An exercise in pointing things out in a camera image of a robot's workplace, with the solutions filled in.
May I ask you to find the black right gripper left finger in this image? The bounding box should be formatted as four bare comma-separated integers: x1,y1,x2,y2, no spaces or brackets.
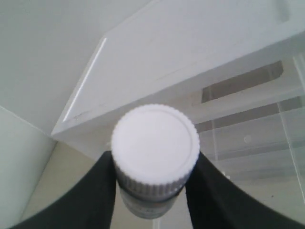
14,151,116,229

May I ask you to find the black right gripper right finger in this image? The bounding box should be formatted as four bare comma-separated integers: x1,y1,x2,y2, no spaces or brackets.
185,153,305,229

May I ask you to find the clear drawer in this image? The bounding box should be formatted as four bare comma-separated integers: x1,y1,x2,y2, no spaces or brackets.
191,52,305,225

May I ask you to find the white capped small bottle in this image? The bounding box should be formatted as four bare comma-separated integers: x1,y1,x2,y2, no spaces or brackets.
111,104,200,219

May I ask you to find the white plastic drawer cabinet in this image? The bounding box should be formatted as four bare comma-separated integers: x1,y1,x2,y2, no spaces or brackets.
51,0,305,167

